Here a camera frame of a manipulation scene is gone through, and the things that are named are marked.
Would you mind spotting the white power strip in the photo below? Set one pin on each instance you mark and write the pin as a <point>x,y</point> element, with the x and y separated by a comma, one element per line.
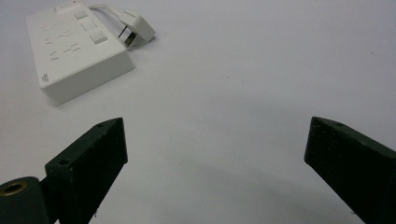
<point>74,53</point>

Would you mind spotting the white power plug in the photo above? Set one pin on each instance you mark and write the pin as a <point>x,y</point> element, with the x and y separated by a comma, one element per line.
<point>137,28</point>

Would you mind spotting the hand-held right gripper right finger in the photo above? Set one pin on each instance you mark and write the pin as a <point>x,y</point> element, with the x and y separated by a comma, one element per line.
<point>355,168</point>

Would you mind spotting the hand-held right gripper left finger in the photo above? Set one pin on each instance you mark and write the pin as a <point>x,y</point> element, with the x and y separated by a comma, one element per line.
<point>90,168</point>

